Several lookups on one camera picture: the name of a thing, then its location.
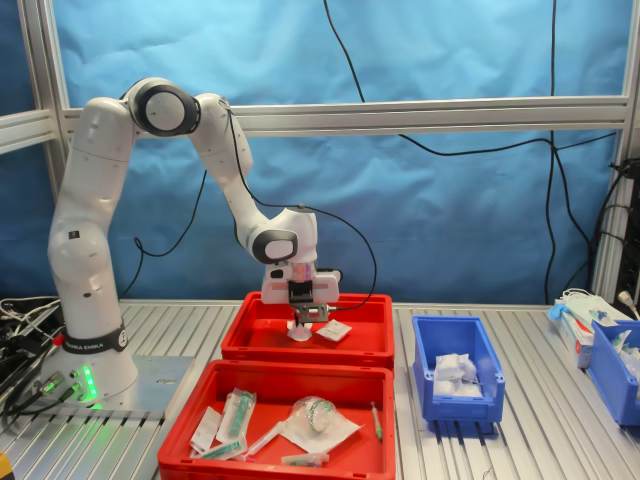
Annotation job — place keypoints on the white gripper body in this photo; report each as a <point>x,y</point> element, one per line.
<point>275,292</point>

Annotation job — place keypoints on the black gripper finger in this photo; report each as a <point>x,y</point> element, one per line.
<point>297,318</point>

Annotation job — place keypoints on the white bandage roll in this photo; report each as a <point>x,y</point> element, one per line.
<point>457,389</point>
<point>300,334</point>
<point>455,367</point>

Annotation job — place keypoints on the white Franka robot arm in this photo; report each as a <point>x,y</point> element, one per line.
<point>80,250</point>

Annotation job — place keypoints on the cardboard face mask box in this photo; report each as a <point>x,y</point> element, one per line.
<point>575,345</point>

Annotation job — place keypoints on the yellow emergency stop button box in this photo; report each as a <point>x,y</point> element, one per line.
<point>4,467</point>

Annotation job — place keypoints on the flat printed bandage packet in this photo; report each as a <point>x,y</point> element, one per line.
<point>332,331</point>

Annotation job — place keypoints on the red plastic crate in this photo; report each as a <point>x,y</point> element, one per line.
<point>370,330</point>
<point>270,385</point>

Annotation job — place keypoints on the coiled tubing clear package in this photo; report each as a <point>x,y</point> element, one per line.
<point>320,420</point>

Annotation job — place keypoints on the large green syringe package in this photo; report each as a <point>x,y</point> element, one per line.
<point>237,415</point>

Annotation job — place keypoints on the pink tipped syringe package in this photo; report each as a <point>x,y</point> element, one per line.
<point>265,437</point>

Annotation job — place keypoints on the thin green tipped needle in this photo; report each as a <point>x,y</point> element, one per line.
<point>377,425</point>

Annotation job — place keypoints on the small green cannula packet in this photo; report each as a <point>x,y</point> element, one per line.
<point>300,461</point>

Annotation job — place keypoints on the white printed paper packet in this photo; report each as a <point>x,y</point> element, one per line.
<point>205,430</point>

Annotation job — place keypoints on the slim green syringe package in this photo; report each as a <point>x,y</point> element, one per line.
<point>222,449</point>

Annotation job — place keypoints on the blue plastic storage bin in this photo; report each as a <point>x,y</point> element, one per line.
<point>465,407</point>
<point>607,380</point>

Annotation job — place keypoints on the light blue face masks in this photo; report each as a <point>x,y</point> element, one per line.
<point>580,305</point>

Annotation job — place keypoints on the blue fabric backdrop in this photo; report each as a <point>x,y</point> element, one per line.
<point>450,50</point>

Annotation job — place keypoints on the white power plug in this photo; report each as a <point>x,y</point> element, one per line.
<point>625,299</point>

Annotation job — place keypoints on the pile of clear medical packets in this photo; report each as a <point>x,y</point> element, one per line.
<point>627,350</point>

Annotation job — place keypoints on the black equipment rack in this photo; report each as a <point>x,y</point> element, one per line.
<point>632,250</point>

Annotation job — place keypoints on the grey wrist camera black mount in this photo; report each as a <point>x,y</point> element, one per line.
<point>310,312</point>

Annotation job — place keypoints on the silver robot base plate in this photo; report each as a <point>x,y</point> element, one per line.
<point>160,385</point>

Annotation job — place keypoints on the aluminium profile frame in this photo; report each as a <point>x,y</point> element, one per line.
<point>500,107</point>

